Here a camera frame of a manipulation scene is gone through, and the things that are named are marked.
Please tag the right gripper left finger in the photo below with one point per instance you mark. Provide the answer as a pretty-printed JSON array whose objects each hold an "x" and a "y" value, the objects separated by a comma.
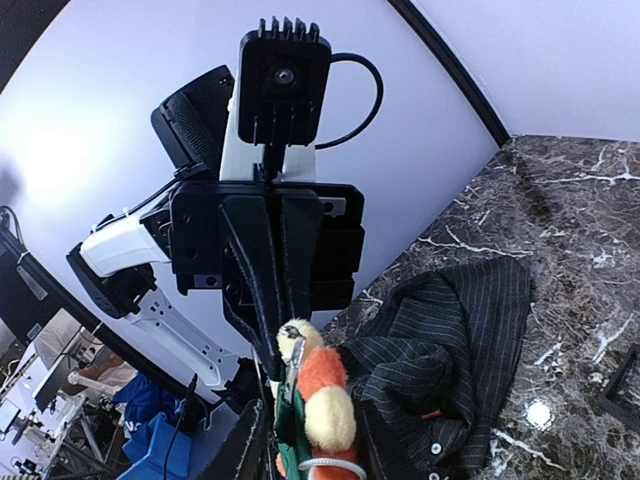
[{"x": 233, "y": 446}]

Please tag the black pinstriped shirt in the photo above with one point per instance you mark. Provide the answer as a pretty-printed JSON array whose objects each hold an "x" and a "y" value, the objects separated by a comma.
[{"x": 438, "y": 360}]

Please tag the left black frame post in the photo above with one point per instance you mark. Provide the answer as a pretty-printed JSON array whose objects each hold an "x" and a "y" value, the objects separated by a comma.
[{"x": 454, "y": 67}]

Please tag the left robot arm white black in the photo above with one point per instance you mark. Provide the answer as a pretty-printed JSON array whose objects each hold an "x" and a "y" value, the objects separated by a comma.
[{"x": 115, "y": 263}]

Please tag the background person white shirt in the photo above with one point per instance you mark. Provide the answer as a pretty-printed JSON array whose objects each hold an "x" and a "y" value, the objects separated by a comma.
[{"x": 113, "y": 371}]

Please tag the flower brooch green orange yellow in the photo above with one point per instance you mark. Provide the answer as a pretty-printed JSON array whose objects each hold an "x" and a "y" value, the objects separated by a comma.
[{"x": 315, "y": 424}]

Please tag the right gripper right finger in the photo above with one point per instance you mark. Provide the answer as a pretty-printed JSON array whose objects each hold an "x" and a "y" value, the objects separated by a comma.
[{"x": 379, "y": 452}]

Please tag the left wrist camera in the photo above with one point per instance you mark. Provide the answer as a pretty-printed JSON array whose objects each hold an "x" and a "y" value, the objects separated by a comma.
[{"x": 284, "y": 66}]

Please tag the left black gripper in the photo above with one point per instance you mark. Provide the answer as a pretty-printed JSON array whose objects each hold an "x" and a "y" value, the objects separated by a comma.
[{"x": 228, "y": 236}]

